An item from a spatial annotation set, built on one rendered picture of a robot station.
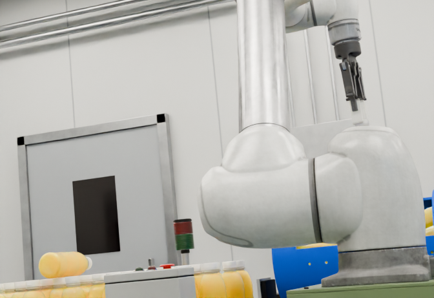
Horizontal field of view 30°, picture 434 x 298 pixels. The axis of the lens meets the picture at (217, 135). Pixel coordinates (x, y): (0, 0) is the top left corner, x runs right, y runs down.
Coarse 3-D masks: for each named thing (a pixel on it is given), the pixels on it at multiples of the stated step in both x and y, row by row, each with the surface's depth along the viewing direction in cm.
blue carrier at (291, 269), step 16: (432, 192) 200; (432, 208) 194; (432, 240) 190; (272, 256) 204; (288, 256) 202; (304, 256) 201; (320, 256) 200; (336, 256) 198; (288, 272) 202; (304, 272) 201; (320, 272) 200; (336, 272) 198; (288, 288) 203
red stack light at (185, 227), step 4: (176, 224) 266; (180, 224) 265; (184, 224) 265; (188, 224) 266; (176, 228) 265; (180, 228) 265; (184, 228) 265; (188, 228) 265; (192, 228) 267; (176, 232) 265; (180, 232) 265; (184, 232) 264; (188, 232) 265; (192, 232) 267
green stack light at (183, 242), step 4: (176, 236) 265; (180, 236) 264; (184, 236) 264; (188, 236) 265; (192, 236) 266; (176, 240) 265; (180, 240) 264; (184, 240) 264; (188, 240) 264; (192, 240) 266; (176, 244) 265; (180, 244) 264; (184, 244) 264; (188, 244) 264; (192, 244) 265; (176, 248) 265; (180, 248) 264; (184, 248) 264; (188, 248) 264; (192, 248) 265
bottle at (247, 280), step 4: (240, 268) 233; (244, 268) 234; (240, 272) 233; (244, 272) 233; (244, 276) 232; (248, 276) 233; (244, 280) 231; (248, 280) 232; (244, 284) 231; (248, 284) 232; (252, 284) 233; (244, 288) 231; (248, 288) 231; (252, 288) 233; (248, 292) 231; (252, 292) 232; (248, 296) 231; (252, 296) 232
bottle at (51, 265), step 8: (48, 256) 223; (56, 256) 223; (64, 256) 226; (72, 256) 230; (80, 256) 233; (40, 264) 224; (48, 264) 223; (56, 264) 222; (64, 264) 224; (72, 264) 228; (80, 264) 232; (88, 264) 239; (40, 272) 224; (48, 272) 223; (56, 272) 222; (64, 272) 225; (72, 272) 229; (80, 272) 233
